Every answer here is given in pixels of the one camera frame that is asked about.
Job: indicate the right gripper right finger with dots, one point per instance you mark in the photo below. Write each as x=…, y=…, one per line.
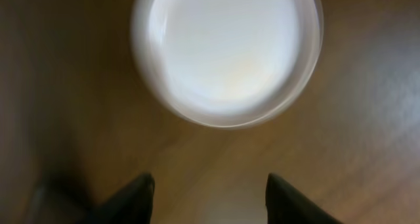
x=287, y=205

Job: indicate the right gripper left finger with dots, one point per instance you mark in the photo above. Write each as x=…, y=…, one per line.
x=133, y=204

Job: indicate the white plate top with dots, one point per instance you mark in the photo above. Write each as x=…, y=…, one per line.
x=226, y=63

